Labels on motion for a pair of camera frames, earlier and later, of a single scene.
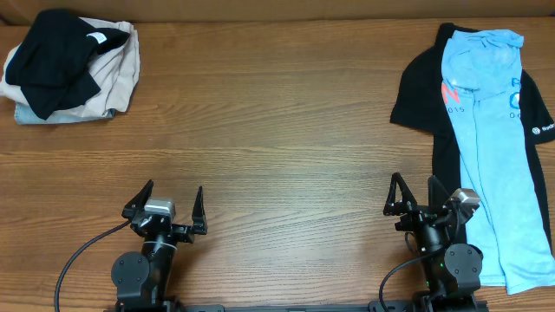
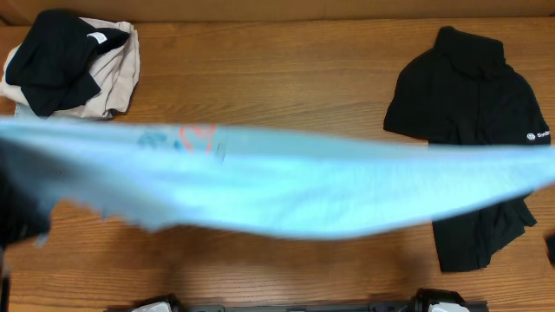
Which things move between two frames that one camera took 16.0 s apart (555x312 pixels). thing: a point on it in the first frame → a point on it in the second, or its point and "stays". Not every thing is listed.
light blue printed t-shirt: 481,72 → 284,185
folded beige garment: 114,71 stays
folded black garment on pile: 51,62 stays
